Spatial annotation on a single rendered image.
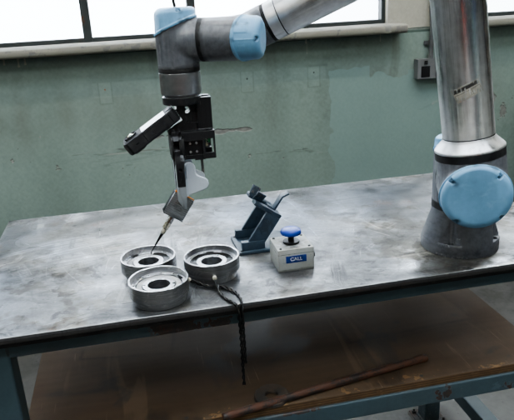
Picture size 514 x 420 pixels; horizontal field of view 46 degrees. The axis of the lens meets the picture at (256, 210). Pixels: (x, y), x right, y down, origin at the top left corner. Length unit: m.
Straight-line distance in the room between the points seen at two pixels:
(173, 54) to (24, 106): 1.68
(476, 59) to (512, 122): 2.27
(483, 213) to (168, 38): 0.61
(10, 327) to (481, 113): 0.84
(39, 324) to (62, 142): 1.71
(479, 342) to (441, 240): 0.31
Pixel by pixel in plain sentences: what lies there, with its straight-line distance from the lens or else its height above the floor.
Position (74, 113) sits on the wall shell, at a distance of 2.71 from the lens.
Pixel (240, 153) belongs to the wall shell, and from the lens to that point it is 2.78.
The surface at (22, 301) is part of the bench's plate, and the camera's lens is 1.18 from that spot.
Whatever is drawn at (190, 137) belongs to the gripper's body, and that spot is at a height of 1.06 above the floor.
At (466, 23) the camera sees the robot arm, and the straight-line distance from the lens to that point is 1.03.
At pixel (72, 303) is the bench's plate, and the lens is 1.14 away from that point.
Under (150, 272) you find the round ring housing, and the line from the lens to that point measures 1.13.
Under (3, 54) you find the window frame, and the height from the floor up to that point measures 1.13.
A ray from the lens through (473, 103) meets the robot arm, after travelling 1.04.
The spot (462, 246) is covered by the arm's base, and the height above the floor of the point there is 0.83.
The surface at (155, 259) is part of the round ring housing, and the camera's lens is 1.20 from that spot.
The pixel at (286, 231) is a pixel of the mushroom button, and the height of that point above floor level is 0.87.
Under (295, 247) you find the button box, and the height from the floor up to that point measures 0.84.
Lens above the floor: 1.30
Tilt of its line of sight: 19 degrees down
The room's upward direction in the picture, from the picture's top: 3 degrees counter-clockwise
